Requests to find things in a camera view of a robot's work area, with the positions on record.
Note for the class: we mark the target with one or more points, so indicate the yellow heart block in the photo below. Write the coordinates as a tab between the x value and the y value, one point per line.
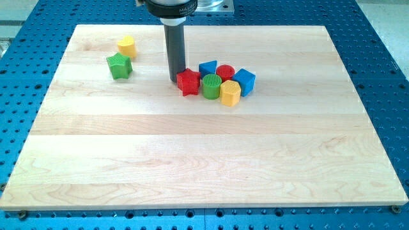
126	46

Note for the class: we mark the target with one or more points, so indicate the left board clamp screw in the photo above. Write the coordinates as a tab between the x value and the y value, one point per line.
22	214

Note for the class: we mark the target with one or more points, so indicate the robot arm black end flange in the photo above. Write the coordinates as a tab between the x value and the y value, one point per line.
169	9

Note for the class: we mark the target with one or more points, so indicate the green star block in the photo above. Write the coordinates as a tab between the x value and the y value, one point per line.
120	66

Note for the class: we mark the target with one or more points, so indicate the green cylinder block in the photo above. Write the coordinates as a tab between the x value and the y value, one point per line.
211	86

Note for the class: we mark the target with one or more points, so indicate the right board clamp screw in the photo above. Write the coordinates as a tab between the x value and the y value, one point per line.
395	209

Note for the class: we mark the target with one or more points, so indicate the blue cube block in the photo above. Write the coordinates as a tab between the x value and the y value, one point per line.
246	80

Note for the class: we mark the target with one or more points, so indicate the red star block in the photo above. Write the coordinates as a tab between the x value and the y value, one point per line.
188	82

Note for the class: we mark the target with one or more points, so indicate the yellow hexagon block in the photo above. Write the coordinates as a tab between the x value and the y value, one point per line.
230	93

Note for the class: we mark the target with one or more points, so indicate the blue triangle block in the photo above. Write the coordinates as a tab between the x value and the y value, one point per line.
207	68

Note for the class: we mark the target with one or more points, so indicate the light wooden board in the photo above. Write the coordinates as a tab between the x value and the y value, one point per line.
302	137

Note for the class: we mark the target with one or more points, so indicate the red cylinder block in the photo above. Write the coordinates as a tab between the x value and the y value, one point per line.
225	72

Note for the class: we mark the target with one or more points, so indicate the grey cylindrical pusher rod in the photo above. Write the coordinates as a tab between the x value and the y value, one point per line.
175	46

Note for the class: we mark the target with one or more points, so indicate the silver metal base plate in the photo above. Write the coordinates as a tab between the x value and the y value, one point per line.
213	7

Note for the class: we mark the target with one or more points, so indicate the board clamp screw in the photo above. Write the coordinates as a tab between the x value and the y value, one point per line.
22	214
395	209

